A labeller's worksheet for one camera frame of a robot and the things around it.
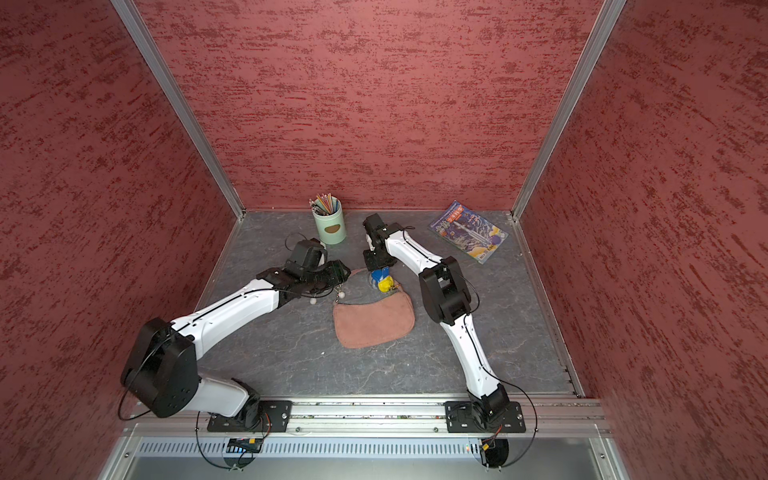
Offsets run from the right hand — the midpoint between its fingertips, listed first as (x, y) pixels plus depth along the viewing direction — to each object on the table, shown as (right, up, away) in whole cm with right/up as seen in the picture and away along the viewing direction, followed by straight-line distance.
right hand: (376, 268), depth 102 cm
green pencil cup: (-16, +14, +1) cm, 21 cm away
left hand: (-9, -2, -16) cm, 18 cm away
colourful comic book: (+36, +13, +12) cm, 40 cm away
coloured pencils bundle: (-19, +23, +4) cm, 30 cm away
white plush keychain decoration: (-11, -8, -6) cm, 15 cm away
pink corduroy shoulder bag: (-3, -13, -12) cm, 18 cm away
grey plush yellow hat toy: (+2, -3, -8) cm, 8 cm away
